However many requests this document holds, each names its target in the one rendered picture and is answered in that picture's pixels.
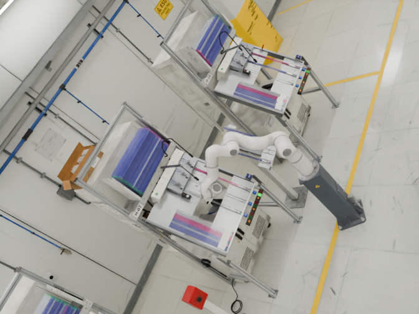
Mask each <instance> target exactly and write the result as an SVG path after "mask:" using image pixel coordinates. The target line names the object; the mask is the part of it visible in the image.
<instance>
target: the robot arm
mask: <svg viewBox="0 0 419 314"><path fill-rule="evenodd" d="M223 143H224V146H220V145H212V146H210V147H209V148H207V149H206V151H205V159H206V169H207V176H206V177H205V179H204V180H203V181H202V183H201V187H200V189H201V197H202V198H203V199H205V201H206V202H207V204H208V203H210V202H211V201H212V200H213V199H215V198H216V197H217V196H218V194H219V193H220V192H221V190H222V187H221V185H220V184H218V183H214V184H213V185H212V186H211V187H210V188H209V186H210V185H211V184H212V183H213V182H214V181H216V180H217V179H218V178H219V169H218V157H220V156H222V157H233V156H235V155H237V154H238V152H239V146H241V147H243V148H245V149H247V150H264V149H266V148H267V147H268V146H275V147H276V149H277V152H278V153H279V155H280V156H281V157H282V158H284V159H287V160H288V161H289V162H290V164H292V165H293V167H295V168H296V169H297V170H298V172H297V176H298V178H299V179H300V180H302V181H308V180H310V179H312V178H313V177H314V176H315V175H316V174H317V173H318V171H319V164H318V162H317V161H315V160H309V159H308V158H307V157H306V156H305V155H304V154H303V153H302V151H301V150H300V149H299V148H296V147H295V146H294V145H293V144H292V142H291V141H290V139H289V137H288V135H287V134H286V133H285V132H283V131H277V132H274V133H271V134H269V135H266V136H245V135H242V134H240V133H237V132H233V131H230V132H227V133H226V134H225V135H224V136H223Z"/></svg>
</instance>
